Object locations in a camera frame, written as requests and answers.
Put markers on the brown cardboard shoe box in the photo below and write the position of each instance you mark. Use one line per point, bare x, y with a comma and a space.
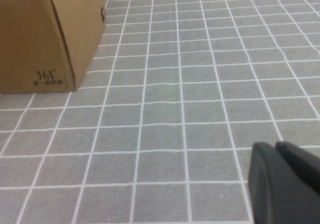
37, 33

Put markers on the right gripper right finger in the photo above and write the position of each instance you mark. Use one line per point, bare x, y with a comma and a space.
305, 161

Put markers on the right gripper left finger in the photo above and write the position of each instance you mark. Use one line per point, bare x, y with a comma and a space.
275, 196

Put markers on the grey white-checked tablecloth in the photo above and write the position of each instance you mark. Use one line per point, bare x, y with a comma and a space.
175, 108

